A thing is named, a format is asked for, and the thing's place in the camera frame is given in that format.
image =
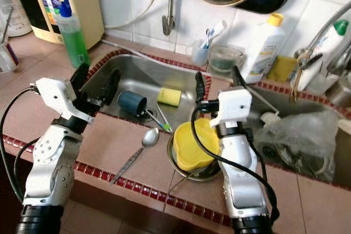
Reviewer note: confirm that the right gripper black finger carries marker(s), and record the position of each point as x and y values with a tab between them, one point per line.
201	87
238	78

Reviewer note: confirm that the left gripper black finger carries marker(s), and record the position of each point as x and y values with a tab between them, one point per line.
111	89
80	78

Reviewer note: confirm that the blue-grey plastic cup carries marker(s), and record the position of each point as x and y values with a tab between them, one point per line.
131	103

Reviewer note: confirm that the yellow plastic bowl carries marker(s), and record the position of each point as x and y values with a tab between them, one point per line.
194	146

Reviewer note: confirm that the white plastic stick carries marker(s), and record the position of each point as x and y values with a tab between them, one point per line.
154	117
164	120

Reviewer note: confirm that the large metal spoon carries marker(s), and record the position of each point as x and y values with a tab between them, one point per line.
150	137

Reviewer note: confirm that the stainless steel bowl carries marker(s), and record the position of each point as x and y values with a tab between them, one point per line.
197	176

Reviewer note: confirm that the metal fork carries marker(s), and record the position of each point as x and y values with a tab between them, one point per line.
182	182

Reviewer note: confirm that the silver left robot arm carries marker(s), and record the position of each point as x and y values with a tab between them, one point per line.
52	163

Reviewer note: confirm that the yellow dish sponge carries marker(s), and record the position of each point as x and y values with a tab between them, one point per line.
169	97

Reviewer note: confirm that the small translucent white cup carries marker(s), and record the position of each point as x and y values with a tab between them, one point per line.
202	53

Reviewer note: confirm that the stainless steel sink basin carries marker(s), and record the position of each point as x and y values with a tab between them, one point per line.
296	102
142	75

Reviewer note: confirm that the green dish soap bottle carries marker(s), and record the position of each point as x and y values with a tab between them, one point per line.
74	42

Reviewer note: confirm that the white detergent bottle yellow cap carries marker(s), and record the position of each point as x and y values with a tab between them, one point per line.
262	47

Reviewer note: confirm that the dark yellow sponge block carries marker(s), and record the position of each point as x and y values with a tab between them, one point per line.
282	68

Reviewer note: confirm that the white and blue toothbrush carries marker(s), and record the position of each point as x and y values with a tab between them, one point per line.
216	31

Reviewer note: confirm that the chrome gooseneck faucet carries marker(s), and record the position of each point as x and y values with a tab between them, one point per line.
304	58

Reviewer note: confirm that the white printed mug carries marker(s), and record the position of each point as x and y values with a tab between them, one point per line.
8	58

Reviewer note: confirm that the beige water ionizer appliance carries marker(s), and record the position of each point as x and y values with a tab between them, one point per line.
44	4

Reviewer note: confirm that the clear crumpled plastic bag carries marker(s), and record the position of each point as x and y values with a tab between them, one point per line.
299	141

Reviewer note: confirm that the thin metal stirring spoon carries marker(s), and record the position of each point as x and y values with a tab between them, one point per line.
8	26

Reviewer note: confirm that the white bottle green cap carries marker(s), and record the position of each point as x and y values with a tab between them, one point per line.
326	47

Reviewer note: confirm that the white jar with green band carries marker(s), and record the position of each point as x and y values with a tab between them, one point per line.
13	9

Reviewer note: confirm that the small steel cup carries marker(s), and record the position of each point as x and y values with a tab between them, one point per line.
339	89

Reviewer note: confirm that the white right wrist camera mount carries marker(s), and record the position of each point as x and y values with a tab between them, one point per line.
235	105

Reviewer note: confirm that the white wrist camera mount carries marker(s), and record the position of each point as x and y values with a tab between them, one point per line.
235	105
60	97

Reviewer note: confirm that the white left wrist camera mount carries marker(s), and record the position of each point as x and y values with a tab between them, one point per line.
60	97

